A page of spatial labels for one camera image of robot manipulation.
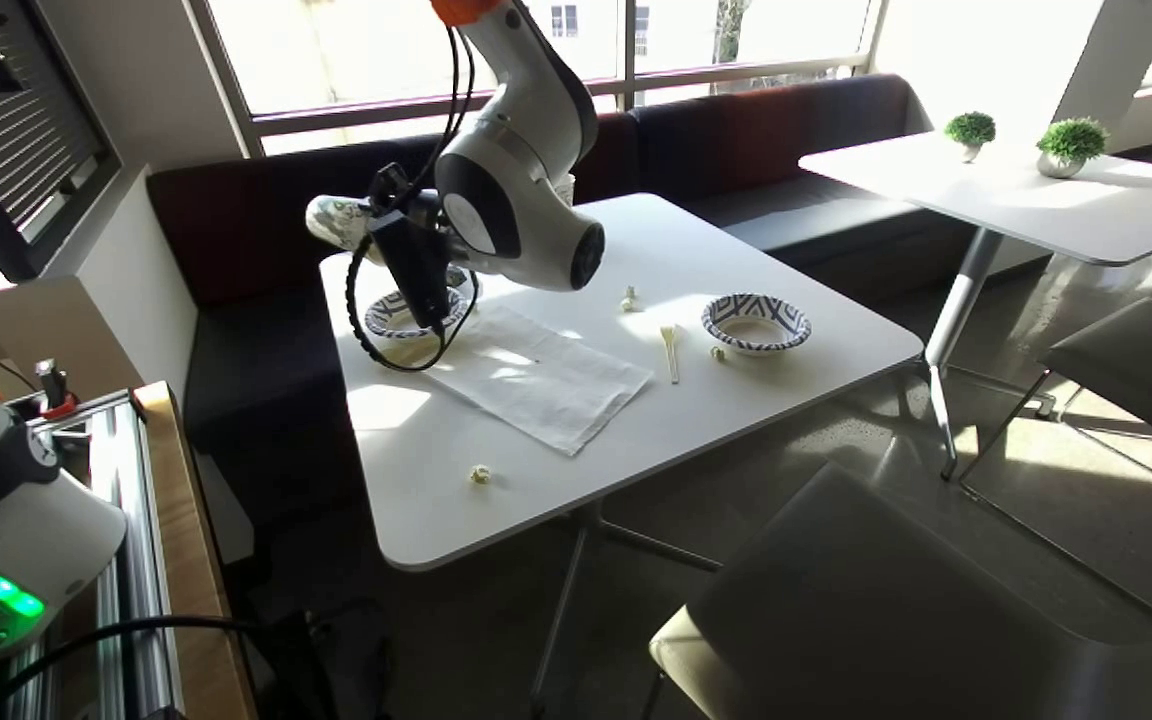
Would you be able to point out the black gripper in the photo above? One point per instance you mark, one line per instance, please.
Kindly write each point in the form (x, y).
(417, 240)

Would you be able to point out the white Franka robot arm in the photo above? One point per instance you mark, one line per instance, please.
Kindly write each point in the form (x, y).
(539, 123)

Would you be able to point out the blue patterned ceramic bowl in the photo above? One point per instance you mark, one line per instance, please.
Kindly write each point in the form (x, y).
(391, 316)
(758, 327)

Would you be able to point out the dark upholstered bench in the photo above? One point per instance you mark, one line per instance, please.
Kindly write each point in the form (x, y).
(271, 240)

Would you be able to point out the white paper napkin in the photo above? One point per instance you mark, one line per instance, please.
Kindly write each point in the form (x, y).
(539, 383)

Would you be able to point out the cream plastic fork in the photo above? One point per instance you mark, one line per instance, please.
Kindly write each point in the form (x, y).
(674, 352)

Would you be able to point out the black knob with red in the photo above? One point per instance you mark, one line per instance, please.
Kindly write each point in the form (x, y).
(53, 384)

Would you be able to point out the dark slatted window panel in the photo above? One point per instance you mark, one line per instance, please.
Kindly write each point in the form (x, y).
(19, 144)

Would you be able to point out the wooden board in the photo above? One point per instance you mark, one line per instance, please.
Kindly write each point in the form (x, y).
(198, 574)

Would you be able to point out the white square table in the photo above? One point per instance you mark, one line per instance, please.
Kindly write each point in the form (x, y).
(760, 401)

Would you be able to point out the small green potted plant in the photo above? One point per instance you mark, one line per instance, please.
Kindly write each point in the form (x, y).
(971, 130)

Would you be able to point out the grey chair with beige seat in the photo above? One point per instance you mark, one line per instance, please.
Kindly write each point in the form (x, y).
(869, 613)

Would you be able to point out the white side table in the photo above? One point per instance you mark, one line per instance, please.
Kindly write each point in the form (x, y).
(1111, 213)

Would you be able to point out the dark grey chair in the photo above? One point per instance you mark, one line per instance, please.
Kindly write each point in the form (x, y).
(1137, 361)

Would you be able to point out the reddish window rail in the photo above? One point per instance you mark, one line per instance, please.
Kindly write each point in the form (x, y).
(737, 74)

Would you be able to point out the aluminium frame rails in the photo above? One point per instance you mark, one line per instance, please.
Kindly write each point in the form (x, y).
(138, 534)

